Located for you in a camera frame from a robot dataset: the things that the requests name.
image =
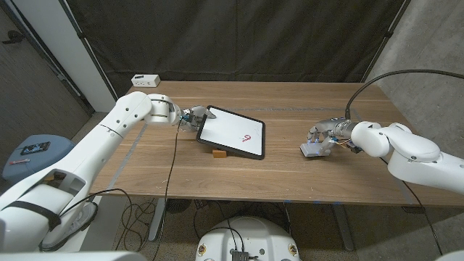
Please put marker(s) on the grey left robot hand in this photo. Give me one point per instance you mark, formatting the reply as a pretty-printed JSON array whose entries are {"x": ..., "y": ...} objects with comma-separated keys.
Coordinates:
[{"x": 193, "y": 117}]

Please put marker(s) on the grey whiteboard eraser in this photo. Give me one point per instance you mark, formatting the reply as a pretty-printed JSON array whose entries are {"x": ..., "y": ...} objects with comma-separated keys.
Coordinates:
[{"x": 311, "y": 151}]

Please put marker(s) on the black backdrop stand pole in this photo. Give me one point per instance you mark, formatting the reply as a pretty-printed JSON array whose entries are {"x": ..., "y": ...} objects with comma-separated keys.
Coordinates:
[
  {"x": 87, "y": 47},
  {"x": 388, "y": 34}
]

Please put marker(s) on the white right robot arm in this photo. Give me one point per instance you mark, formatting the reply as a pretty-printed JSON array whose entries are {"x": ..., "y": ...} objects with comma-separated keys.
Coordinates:
[{"x": 417, "y": 156}]

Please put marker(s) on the grey electronics box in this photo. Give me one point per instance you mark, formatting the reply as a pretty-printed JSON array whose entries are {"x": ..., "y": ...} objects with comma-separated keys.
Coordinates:
[{"x": 240, "y": 255}]

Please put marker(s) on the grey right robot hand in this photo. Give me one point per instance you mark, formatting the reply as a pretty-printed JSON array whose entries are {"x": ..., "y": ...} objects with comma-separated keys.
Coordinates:
[{"x": 333, "y": 128}]

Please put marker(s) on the black round floor object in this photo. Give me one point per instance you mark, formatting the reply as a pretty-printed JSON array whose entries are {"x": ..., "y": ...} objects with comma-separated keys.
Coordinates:
[{"x": 179, "y": 206}]

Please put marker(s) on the black backdrop curtain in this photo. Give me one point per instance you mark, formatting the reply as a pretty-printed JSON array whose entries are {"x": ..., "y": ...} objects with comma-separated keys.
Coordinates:
[{"x": 235, "y": 36}]

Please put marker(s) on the small black-framed whiteboard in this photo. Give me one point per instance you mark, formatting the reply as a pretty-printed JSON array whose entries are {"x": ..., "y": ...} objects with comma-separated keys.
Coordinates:
[{"x": 232, "y": 132}]

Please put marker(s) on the small wooden block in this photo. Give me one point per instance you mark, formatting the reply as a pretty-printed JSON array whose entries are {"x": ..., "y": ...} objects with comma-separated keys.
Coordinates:
[{"x": 219, "y": 154}]

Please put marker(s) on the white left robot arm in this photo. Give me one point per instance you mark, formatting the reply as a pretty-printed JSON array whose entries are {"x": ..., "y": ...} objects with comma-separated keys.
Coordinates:
[{"x": 90, "y": 148}]

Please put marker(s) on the blue-grey stool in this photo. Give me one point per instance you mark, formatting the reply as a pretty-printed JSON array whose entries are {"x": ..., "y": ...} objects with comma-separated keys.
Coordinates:
[{"x": 40, "y": 168}]

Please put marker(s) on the white robot torso base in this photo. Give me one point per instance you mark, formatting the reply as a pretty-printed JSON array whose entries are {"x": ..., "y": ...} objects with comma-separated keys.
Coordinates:
[{"x": 253, "y": 235}]

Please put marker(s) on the white table leg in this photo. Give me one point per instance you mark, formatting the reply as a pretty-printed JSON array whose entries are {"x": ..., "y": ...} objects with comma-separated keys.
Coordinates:
[{"x": 157, "y": 221}]

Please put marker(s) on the grey sneaker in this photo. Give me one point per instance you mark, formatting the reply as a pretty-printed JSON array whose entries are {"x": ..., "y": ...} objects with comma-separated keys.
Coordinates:
[{"x": 81, "y": 221}]

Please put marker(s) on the red pen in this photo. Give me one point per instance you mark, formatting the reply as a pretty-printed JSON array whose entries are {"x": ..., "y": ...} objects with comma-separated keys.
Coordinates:
[{"x": 19, "y": 161}]

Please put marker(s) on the white power strip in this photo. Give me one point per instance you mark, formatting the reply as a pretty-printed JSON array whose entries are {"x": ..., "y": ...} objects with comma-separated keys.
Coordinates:
[{"x": 145, "y": 80}]

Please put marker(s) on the grey table leg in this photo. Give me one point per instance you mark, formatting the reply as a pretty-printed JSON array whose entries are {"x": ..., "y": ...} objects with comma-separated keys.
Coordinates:
[{"x": 342, "y": 228}]

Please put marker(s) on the black phone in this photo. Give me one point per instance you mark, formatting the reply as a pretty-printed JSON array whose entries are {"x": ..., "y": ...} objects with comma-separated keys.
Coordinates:
[{"x": 35, "y": 148}]

